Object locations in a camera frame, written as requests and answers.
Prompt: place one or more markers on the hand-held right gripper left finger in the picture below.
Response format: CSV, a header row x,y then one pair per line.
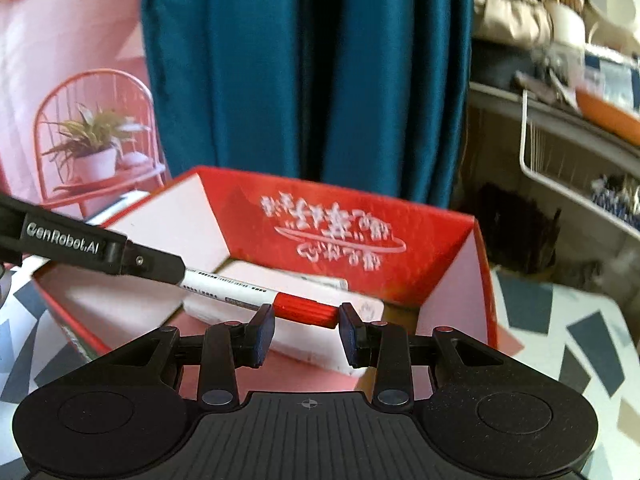
x,y
263,334

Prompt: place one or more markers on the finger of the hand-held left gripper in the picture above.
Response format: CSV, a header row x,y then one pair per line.
x,y
155,262

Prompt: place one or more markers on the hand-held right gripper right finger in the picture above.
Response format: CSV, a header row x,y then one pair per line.
x,y
348,336

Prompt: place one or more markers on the white marker with red cap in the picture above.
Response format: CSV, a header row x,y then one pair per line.
x,y
225,288

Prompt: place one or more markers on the red cardboard box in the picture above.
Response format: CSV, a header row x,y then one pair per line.
x,y
235,210

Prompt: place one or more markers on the white flat box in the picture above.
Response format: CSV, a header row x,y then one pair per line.
x,y
300,332

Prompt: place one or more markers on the geometric patterned tablecloth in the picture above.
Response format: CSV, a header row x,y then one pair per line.
x,y
540,310

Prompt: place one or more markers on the dark bag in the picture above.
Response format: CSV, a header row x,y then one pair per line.
x,y
515,230

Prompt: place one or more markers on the blue curtain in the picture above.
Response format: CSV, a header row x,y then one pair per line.
x,y
240,70

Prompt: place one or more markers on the black dressing table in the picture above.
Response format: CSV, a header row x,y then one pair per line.
x,y
500,99

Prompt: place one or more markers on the pile of foil packets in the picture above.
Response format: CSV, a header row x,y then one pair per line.
x,y
615,195

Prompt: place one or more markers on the orange bowl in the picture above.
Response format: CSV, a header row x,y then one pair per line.
x,y
607,110

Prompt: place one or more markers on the cream cosmetic bag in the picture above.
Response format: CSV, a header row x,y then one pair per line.
x,y
510,10

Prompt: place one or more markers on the blue and white box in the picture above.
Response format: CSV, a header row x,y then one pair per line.
x,y
612,77

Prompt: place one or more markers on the white brush holder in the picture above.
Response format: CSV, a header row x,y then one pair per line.
x,y
567,25

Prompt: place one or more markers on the pink room wall poster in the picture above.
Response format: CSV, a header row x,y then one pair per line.
x,y
75,35

